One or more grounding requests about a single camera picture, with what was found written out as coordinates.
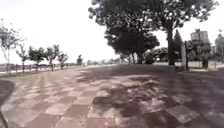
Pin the broad dark tree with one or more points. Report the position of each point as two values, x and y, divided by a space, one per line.
131 43

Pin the chequered stone paved plaza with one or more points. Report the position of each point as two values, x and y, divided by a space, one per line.
66 100

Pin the large dark tree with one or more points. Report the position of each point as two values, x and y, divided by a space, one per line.
168 20

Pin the row of small trees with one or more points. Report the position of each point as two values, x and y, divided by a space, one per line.
36 55

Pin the pale tall building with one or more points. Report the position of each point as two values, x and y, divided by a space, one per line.
200 38

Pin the signboard on post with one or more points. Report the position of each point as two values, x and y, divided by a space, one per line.
183 55

